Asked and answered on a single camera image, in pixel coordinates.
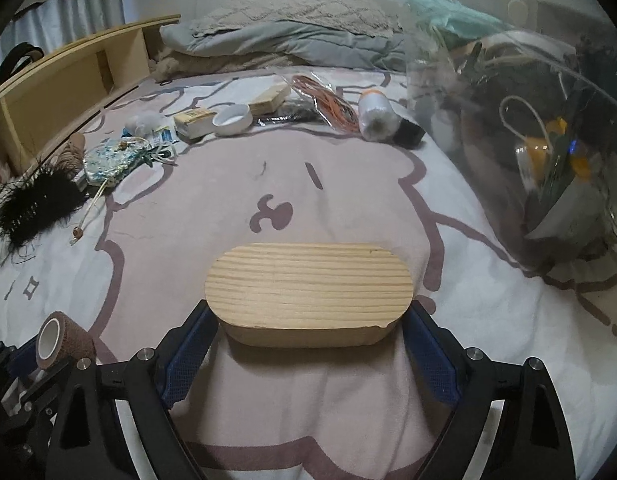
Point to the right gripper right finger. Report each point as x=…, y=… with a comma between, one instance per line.
x=437, y=353

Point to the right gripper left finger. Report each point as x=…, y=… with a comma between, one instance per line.
x=181, y=353

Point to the brown round woven pouch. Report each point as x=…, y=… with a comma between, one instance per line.
x=60, y=338

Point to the kraft cardboard box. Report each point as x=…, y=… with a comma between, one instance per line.
x=300, y=296

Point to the teal wet wipes pack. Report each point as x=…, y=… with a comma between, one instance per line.
x=449, y=20

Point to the cartoon print bed blanket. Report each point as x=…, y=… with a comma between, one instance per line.
x=539, y=342

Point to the black feather fascinator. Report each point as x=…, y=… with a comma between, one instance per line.
x=34, y=204

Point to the floral sequin pouch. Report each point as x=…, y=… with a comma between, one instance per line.
x=109, y=163

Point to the small yellow labelled box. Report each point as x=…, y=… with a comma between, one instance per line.
x=193, y=124

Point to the black small cube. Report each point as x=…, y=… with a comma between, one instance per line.
x=408, y=135

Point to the white round jar lid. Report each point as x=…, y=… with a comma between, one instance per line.
x=232, y=120

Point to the white thread spool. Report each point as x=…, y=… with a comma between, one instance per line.
x=376, y=118

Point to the small wooden block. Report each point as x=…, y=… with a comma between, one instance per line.
x=270, y=100

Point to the wooden bedside shelf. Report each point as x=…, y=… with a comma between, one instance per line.
x=49, y=100

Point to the clear plastic storage bin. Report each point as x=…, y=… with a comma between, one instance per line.
x=529, y=117

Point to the grey duvet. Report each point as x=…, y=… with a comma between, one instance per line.
x=316, y=45

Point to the grey curtain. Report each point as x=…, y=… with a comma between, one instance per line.
x=55, y=23

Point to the left beige pillow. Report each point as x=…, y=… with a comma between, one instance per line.
x=360, y=17

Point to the orange cord bag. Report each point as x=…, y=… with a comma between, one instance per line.
x=331, y=107

